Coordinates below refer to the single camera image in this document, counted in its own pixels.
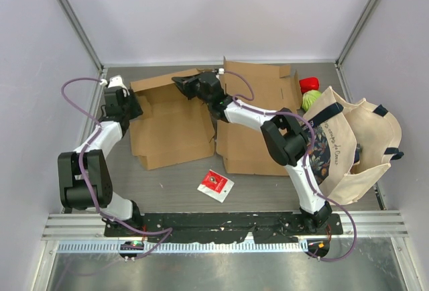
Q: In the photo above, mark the green toy cabbage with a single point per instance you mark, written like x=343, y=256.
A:
x=309, y=98

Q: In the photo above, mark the beige tote bag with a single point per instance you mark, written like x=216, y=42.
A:
x=354, y=145

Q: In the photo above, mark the brown cardboard box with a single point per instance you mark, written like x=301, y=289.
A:
x=172, y=129
x=264, y=87

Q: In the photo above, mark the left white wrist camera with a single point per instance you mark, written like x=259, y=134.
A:
x=115, y=82

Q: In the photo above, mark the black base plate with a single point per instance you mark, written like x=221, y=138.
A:
x=228, y=228

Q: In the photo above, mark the red white packet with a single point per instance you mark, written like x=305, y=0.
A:
x=215, y=186

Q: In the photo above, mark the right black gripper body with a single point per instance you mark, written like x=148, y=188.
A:
x=205, y=98

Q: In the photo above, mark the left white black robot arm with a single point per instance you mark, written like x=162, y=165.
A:
x=84, y=179

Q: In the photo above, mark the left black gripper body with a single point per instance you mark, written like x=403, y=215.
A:
x=131, y=108

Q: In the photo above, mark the red toy pepper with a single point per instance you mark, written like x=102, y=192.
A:
x=309, y=84

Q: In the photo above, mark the white slotted cable duct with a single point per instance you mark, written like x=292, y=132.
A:
x=122, y=246

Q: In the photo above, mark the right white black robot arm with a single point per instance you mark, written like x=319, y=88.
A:
x=288, y=137

